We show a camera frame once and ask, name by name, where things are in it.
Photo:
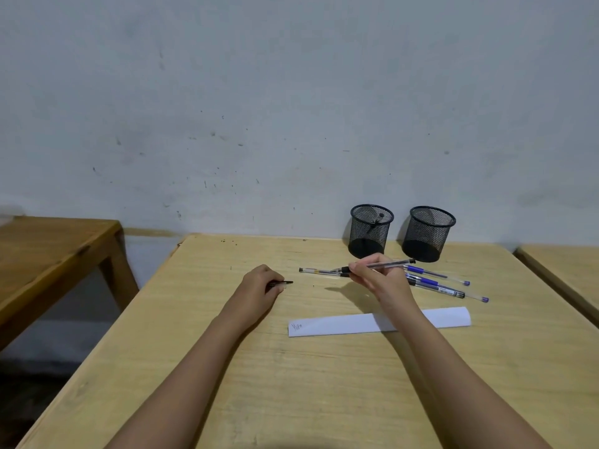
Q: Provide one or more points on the blue pen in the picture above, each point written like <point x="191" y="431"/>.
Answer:
<point x="426" y="272"/>
<point x="428" y="281"/>

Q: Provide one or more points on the black mesh cup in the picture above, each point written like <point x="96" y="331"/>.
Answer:
<point x="428" y="238"/>
<point x="369" y="243"/>

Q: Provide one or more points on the white paper strip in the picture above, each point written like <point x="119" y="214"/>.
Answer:
<point x="337" y="324"/>

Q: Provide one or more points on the dark wooden side table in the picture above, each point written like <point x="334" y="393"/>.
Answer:
<point x="47" y="252"/>

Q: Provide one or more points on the black pen cap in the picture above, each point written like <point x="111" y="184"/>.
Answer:
<point x="286" y="282"/>

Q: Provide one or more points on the person's left forearm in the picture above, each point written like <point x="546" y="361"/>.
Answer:
<point x="178" y="392"/>

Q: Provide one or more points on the person's left hand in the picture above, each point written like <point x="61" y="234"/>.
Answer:
<point x="257" y="294"/>

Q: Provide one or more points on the light wooden side table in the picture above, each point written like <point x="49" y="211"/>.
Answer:
<point x="566" y="271"/>

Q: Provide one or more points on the person's right hand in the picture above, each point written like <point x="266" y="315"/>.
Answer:
<point x="390" y="289"/>

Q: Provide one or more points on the person's right forearm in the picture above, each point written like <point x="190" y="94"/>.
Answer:
<point x="458" y="383"/>

